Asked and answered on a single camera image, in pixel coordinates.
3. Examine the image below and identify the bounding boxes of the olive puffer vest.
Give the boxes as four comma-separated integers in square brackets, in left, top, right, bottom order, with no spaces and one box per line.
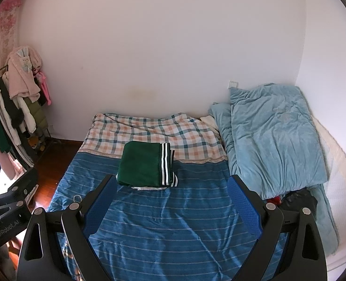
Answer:
[25,96,48,129]

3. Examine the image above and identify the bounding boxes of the pink plush toy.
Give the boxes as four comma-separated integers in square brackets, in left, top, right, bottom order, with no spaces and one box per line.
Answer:
[34,72,52,106]

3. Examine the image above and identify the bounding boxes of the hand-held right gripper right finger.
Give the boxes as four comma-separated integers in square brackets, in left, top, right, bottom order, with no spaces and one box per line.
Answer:
[227,174,328,281]

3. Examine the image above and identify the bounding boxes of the brown plush toy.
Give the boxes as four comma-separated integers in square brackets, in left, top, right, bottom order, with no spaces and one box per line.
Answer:
[27,135,47,153]

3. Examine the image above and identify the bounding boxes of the cream pillow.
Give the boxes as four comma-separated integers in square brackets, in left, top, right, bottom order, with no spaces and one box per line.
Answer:
[200,115,220,131]

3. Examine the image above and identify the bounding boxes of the pink floral curtain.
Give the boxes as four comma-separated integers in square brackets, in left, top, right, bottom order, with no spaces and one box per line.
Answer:
[0,0,27,180]

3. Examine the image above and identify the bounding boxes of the light blue quilt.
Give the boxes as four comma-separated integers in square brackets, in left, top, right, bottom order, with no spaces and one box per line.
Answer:
[208,83,339,254]

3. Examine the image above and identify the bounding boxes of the black hanging garment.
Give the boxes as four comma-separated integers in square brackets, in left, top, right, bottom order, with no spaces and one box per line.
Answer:
[0,74,24,129]

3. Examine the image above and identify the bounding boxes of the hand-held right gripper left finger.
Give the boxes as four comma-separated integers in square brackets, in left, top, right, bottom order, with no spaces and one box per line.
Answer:
[16,175,118,281]

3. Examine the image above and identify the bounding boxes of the white fluffy blanket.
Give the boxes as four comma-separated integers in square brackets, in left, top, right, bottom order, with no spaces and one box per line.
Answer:
[310,114,346,270]

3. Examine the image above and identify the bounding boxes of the dark cloth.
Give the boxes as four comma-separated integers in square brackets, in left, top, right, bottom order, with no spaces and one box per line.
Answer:
[280,188,318,220]

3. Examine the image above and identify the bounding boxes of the pale pink fluffy robe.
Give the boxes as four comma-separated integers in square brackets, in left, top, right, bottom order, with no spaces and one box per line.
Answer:
[7,46,43,100]

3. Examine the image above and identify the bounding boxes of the white hanging garment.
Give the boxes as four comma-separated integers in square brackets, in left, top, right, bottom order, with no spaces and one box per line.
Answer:
[15,95,37,133]
[0,79,21,145]

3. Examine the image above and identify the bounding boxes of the blue striped plaid bed sheet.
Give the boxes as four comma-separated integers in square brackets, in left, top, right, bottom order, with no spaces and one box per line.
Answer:
[46,112,293,281]

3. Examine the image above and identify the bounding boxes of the green varsity jacket cream sleeves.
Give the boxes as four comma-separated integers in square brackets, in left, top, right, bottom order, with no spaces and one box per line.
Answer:
[116,141,179,191]

